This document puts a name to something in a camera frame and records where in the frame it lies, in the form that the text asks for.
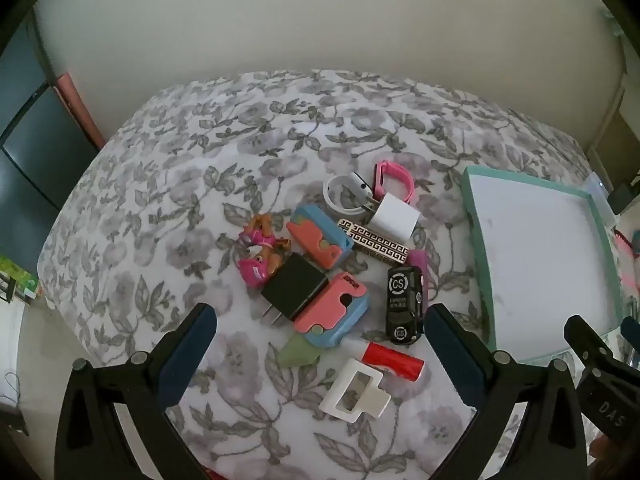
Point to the small magenta block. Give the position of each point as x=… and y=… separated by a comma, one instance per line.
x=419, y=262

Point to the pink white crochet mat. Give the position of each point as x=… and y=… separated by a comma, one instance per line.
x=627, y=270

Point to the reddish wooden frame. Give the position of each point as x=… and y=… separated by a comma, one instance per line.
x=80, y=110

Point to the white shelf unit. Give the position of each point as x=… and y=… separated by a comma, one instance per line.
x=612, y=110

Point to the white charger cube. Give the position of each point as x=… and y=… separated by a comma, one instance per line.
x=395, y=217

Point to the dark cabinet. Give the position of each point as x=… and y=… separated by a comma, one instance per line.
x=30, y=160

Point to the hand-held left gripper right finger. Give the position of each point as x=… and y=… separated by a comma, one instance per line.
x=452, y=355

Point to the black toy car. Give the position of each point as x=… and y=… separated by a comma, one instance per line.
x=402, y=305

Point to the black charger plug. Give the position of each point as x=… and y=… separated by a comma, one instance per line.
x=295, y=285

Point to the teal shallow box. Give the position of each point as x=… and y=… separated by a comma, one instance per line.
x=540, y=260

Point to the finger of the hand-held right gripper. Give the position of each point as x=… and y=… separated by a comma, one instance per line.
x=632, y=329
x=582, y=332

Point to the green box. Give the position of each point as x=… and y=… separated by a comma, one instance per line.
x=17, y=275

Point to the black gold patterned lighter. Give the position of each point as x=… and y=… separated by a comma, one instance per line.
x=375, y=242

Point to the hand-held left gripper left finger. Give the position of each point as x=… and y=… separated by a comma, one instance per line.
x=187, y=355

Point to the red glue bottle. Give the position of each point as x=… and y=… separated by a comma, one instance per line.
x=390, y=359

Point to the pink dog toy figure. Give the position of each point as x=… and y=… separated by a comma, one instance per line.
x=260, y=260

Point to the white rectangular plastic holder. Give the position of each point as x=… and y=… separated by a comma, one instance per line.
x=370, y=400

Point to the grey floral bedsheet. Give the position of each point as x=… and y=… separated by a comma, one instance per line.
x=200, y=160

